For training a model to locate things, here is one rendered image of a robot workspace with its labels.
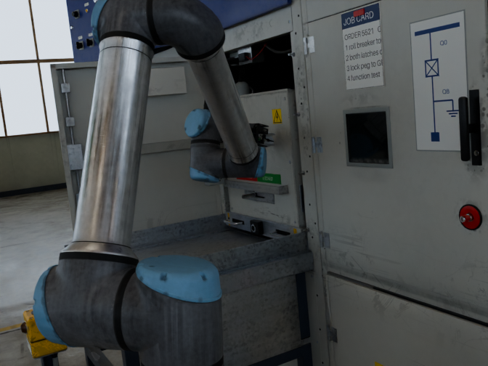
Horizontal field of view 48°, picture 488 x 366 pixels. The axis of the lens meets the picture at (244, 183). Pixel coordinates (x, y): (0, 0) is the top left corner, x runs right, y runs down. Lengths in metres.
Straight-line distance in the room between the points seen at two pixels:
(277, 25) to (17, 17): 11.55
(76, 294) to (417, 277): 0.86
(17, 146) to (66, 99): 10.64
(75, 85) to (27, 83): 10.79
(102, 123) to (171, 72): 1.20
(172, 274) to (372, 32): 0.85
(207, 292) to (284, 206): 1.01
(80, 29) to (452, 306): 2.68
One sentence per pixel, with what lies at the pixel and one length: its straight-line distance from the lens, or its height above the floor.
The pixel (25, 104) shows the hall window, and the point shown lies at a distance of 13.00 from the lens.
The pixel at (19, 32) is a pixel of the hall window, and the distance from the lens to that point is 13.17.
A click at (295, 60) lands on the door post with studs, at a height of 1.48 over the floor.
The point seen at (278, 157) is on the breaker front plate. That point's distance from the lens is 1.91.
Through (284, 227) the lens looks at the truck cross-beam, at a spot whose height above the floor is 0.92.
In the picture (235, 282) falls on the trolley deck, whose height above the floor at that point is 0.82.
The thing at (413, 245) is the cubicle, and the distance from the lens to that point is 1.47.
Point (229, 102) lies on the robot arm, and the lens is 1.36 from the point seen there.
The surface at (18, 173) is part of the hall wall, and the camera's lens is 12.88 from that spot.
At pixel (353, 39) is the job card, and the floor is 1.50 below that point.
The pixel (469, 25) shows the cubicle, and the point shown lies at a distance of 1.30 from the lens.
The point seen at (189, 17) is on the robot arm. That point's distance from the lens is 1.18.
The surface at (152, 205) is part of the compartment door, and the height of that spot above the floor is 0.98.
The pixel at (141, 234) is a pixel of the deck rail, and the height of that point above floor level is 0.90.
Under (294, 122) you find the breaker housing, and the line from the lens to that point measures 1.84.
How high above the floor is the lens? 1.33
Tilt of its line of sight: 7 degrees down
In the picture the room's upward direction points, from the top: 6 degrees counter-clockwise
